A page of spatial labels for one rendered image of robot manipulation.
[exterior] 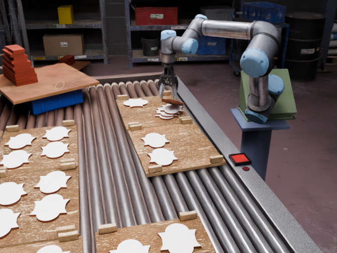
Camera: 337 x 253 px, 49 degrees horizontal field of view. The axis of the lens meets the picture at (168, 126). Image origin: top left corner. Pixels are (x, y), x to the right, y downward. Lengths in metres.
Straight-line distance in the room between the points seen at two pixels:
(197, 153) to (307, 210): 1.51
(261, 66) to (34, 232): 1.03
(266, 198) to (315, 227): 1.42
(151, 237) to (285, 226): 0.45
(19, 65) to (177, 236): 1.43
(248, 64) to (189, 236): 0.74
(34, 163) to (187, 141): 0.69
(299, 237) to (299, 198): 1.78
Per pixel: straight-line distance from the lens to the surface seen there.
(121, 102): 2.17
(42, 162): 1.65
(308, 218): 2.90
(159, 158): 1.57
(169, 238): 1.19
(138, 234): 1.22
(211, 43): 6.16
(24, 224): 1.34
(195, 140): 1.74
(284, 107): 2.18
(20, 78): 2.27
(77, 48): 6.28
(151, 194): 1.41
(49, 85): 2.23
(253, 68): 1.56
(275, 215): 1.37
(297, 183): 3.25
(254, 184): 1.50
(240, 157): 1.64
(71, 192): 1.43
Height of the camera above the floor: 1.76
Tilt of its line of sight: 26 degrees down
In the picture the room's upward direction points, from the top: straight up
